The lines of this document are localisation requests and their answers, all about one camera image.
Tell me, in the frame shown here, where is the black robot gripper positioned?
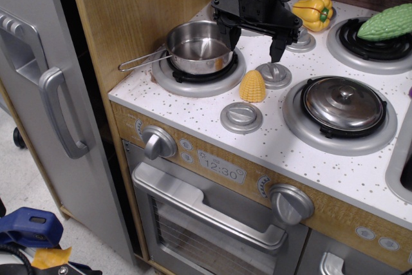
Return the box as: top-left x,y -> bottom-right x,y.
211,0 -> 302,63

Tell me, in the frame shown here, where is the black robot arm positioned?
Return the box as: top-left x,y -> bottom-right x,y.
211,0 -> 303,62

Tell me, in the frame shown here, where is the yellow toy corn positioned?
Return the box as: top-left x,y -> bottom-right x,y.
239,70 -> 266,102

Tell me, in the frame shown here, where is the front left stove burner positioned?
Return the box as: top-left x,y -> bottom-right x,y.
152,48 -> 246,98

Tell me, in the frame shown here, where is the stove burner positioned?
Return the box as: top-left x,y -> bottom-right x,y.
283,76 -> 398,156
326,17 -> 411,75
152,48 -> 246,98

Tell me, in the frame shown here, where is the front right stove burner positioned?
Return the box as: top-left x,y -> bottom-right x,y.
283,76 -> 398,156

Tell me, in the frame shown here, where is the back right stove burner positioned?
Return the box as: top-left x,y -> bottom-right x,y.
326,17 -> 411,75

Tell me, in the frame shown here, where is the grey stovetop knob middle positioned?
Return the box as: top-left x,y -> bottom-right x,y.
256,62 -> 292,90

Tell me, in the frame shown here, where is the grey stovetop knob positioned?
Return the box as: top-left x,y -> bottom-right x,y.
220,102 -> 263,135
286,26 -> 316,53
256,62 -> 292,90

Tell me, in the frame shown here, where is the grey stovetop knob back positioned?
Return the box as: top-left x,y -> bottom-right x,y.
286,26 -> 316,53

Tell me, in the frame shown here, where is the small steel saucepan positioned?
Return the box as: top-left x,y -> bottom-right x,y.
118,21 -> 234,75

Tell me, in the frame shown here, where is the yellow toy bell pepper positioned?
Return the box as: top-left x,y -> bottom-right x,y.
292,0 -> 333,32

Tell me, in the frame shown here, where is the grey stovetop knob front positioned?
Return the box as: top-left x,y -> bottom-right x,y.
220,102 -> 263,135

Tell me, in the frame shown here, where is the steel pot lid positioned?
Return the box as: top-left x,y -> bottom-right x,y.
301,76 -> 386,136

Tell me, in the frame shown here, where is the oven clock display panel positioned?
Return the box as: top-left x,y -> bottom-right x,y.
197,150 -> 247,184

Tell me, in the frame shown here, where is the green toy bitter gourd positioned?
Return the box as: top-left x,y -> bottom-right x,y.
357,3 -> 411,41

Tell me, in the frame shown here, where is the left oven dial knob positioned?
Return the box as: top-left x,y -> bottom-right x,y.
142,126 -> 177,160

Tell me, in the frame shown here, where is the oven dial knob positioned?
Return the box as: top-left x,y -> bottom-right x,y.
269,184 -> 315,225
142,126 -> 177,160

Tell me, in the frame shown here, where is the right oven dial knob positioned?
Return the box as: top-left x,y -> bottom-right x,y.
269,184 -> 315,225

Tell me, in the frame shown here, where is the toy oven door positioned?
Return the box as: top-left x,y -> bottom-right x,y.
124,141 -> 308,274

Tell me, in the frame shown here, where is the grey toy sink basin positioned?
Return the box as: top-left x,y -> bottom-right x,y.
385,114 -> 411,204

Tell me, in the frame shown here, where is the grey toy fridge door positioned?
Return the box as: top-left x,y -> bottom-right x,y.
1,0 -> 135,263

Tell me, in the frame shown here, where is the lower right cabinet door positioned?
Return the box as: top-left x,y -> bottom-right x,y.
296,231 -> 411,275

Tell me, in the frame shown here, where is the black caster wheel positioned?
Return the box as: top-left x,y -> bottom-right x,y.
13,128 -> 27,149

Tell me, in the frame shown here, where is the blue clamp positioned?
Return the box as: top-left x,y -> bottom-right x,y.
1,207 -> 64,248

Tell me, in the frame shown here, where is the grey fridge door handle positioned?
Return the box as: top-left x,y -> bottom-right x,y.
38,67 -> 89,160

